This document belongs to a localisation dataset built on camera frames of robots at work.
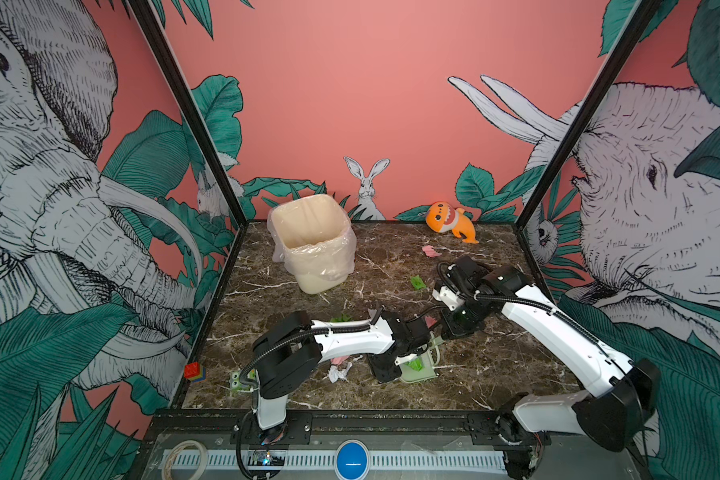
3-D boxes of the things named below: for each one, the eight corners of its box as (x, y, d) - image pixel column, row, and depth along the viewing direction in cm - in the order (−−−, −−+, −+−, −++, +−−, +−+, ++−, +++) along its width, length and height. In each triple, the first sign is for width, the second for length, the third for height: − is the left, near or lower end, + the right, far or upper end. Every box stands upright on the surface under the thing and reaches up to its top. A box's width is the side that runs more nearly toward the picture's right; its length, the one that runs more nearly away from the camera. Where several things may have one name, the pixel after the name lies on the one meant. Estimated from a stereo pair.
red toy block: (192, 382, 83) (180, 375, 78) (196, 370, 85) (185, 362, 80) (209, 382, 83) (198, 375, 78) (213, 370, 85) (203, 362, 80)
